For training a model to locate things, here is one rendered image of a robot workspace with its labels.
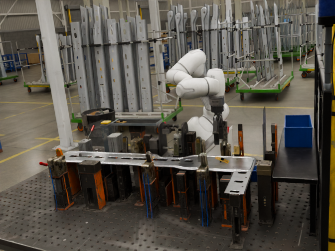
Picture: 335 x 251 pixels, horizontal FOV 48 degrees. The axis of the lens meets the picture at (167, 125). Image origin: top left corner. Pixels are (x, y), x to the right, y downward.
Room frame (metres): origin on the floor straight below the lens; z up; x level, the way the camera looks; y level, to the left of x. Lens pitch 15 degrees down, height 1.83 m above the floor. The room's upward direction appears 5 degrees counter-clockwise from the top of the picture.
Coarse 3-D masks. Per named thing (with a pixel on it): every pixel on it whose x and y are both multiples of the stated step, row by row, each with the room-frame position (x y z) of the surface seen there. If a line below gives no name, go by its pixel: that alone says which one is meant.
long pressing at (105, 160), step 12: (96, 156) 2.45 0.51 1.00; (108, 156) 2.41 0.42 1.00; (120, 156) 2.39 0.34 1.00; (132, 156) 2.37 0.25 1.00; (144, 156) 2.34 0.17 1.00; (156, 156) 2.32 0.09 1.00; (192, 156) 2.26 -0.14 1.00; (228, 156) 2.19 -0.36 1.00; (240, 156) 2.17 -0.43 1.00; (180, 168) 2.09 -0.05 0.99; (192, 168) 2.06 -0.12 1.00; (216, 168) 2.02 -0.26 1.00; (228, 168) 2.00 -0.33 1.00; (240, 168) 1.99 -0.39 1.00; (252, 168) 1.98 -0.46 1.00
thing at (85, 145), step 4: (84, 140) 2.66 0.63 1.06; (88, 140) 2.65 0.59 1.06; (80, 144) 2.62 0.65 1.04; (84, 144) 2.61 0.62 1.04; (88, 144) 2.63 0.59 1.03; (80, 148) 2.62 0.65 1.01; (84, 148) 2.61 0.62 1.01; (88, 148) 2.63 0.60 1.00; (92, 148) 2.68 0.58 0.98; (84, 156) 2.61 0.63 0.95; (88, 156) 2.61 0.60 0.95
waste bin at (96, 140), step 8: (88, 112) 5.42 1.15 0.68; (96, 112) 5.20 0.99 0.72; (104, 112) 5.29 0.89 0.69; (112, 112) 5.16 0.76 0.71; (88, 120) 5.05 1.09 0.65; (96, 120) 5.03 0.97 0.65; (104, 120) 5.06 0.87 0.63; (112, 120) 5.15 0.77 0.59; (88, 128) 5.04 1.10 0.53; (96, 128) 5.05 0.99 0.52; (96, 136) 5.07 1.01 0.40; (96, 144) 5.08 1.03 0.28
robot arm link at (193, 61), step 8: (184, 56) 2.66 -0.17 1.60; (192, 56) 2.63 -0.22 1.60; (200, 56) 2.65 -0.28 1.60; (184, 64) 2.61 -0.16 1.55; (192, 64) 2.61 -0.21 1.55; (200, 64) 2.65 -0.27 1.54; (192, 72) 2.63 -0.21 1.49; (200, 72) 2.67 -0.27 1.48; (208, 96) 2.82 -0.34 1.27; (208, 104) 2.86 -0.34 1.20; (224, 104) 2.98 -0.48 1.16; (208, 112) 2.90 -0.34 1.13; (224, 112) 2.94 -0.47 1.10; (208, 120) 2.91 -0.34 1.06; (224, 120) 2.99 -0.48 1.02
